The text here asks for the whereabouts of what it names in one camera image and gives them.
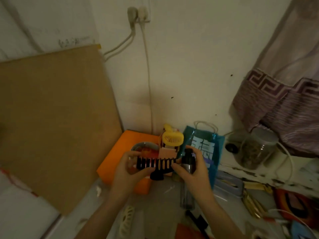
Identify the person's left hand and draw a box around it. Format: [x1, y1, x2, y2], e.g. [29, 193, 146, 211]
[111, 151, 156, 197]

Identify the person's right hand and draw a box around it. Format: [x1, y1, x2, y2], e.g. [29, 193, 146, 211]
[171, 145, 213, 200]

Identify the black hair claw clip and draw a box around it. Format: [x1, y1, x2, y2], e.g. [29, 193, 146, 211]
[136, 157, 180, 181]

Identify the person's left forearm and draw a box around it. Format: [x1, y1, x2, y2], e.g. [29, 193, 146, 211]
[74, 192, 131, 239]

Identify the person's right forearm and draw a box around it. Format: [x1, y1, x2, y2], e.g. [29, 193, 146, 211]
[198, 194, 248, 239]

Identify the pink box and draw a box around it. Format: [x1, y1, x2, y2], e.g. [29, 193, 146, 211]
[159, 146, 179, 160]

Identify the round metal tin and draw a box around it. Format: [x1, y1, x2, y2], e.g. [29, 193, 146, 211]
[130, 141, 160, 160]

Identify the steel bottle with black cap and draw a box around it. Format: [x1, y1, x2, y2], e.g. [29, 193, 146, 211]
[179, 148, 198, 211]

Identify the yellow handheld fan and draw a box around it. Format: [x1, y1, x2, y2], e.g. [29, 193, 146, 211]
[161, 123, 184, 147]

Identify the orange box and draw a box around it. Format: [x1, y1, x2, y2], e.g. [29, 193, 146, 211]
[96, 130, 160, 196]

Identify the teal gift bag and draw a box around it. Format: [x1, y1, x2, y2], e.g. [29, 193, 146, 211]
[177, 121, 226, 190]

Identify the white plastic slotted piece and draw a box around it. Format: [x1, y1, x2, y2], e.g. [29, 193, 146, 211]
[117, 205, 136, 239]

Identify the small black round object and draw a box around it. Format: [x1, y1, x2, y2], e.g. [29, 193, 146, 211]
[225, 143, 239, 154]

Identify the black stick-shaped object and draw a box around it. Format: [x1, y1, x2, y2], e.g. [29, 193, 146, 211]
[185, 210, 210, 239]

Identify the red flat object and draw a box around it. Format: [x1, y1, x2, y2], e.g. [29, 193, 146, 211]
[174, 222, 208, 239]

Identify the glass jar with lid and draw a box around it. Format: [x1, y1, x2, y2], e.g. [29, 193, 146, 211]
[234, 127, 279, 170]

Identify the gold hair clip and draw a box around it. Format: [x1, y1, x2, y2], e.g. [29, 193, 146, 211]
[241, 181, 274, 220]

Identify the brown cardboard sheet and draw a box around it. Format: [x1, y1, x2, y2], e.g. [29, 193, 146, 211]
[0, 44, 124, 216]

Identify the red and black pouch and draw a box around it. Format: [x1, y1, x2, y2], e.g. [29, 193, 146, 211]
[274, 188, 319, 230]

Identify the white cloth with red trim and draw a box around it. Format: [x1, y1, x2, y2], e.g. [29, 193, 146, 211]
[0, 168, 61, 239]

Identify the purple patterned curtain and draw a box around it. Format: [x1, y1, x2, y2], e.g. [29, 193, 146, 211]
[231, 0, 319, 158]

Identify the blue object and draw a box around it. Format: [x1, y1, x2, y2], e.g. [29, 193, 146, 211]
[290, 220, 315, 239]

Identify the grey power plug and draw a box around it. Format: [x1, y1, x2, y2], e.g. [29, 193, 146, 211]
[127, 6, 138, 30]

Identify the white power plug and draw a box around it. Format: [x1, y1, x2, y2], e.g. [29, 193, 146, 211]
[138, 5, 149, 26]

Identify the white power cable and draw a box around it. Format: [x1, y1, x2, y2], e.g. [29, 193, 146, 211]
[140, 22, 154, 135]

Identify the white looped cable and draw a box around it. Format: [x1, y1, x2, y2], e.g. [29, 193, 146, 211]
[274, 141, 295, 185]

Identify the thin white charging cable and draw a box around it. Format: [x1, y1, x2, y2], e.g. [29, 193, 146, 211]
[267, 208, 319, 239]

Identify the grey power cable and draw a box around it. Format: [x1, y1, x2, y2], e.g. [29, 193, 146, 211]
[103, 24, 136, 63]

